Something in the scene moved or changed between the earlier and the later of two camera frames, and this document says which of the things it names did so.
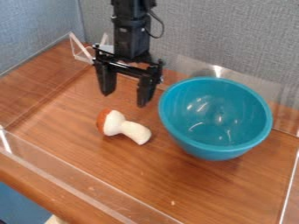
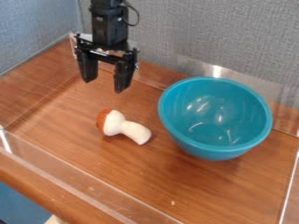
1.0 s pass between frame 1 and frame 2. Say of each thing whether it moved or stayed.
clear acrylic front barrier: stayed
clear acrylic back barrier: stayed
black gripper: moved
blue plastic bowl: stayed
